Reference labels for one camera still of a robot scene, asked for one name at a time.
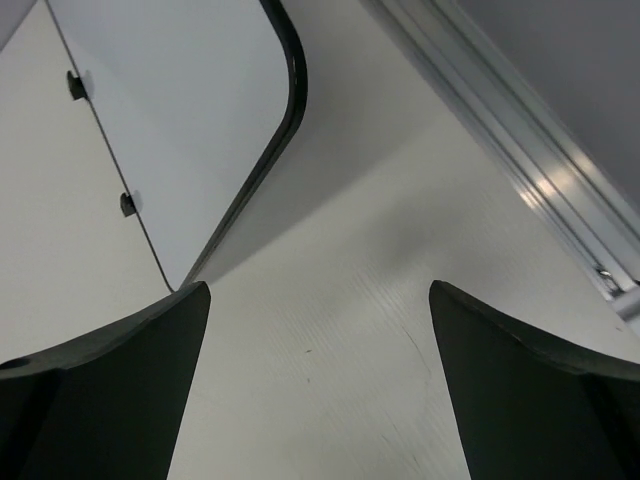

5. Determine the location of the black whiteboard stand clip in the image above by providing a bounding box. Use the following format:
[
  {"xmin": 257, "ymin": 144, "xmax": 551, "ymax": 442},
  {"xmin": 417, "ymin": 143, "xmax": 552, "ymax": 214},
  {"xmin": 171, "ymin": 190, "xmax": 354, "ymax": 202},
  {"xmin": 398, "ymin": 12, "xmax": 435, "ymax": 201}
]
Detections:
[
  {"xmin": 119, "ymin": 192, "xmax": 137, "ymax": 218},
  {"xmin": 66, "ymin": 70, "xmax": 88, "ymax": 101}
]

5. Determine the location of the aluminium side rail right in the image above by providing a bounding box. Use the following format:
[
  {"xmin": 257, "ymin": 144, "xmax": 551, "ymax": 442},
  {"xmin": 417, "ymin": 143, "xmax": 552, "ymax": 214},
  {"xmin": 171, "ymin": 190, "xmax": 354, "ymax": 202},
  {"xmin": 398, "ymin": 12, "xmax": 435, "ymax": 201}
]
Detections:
[{"xmin": 368, "ymin": 1, "xmax": 639, "ymax": 326}]

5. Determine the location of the white whiteboard black frame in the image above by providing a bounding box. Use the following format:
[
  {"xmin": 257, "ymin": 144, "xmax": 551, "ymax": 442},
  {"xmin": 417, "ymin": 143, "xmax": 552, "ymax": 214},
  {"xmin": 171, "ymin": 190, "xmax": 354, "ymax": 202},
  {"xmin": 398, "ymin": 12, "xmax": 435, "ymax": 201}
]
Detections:
[{"xmin": 49, "ymin": 1, "xmax": 308, "ymax": 290}]

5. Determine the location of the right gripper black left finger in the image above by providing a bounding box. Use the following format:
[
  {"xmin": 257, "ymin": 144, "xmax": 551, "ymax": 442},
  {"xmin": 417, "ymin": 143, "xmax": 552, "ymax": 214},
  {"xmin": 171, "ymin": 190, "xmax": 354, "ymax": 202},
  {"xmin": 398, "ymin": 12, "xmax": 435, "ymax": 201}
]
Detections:
[{"xmin": 1, "ymin": 282, "xmax": 211, "ymax": 479}]

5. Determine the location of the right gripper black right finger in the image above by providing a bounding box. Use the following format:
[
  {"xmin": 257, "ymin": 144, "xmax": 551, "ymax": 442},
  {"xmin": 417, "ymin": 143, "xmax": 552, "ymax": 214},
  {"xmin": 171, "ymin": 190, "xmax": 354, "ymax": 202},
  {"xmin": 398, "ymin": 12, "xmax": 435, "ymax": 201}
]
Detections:
[{"xmin": 429, "ymin": 281, "xmax": 639, "ymax": 479}]

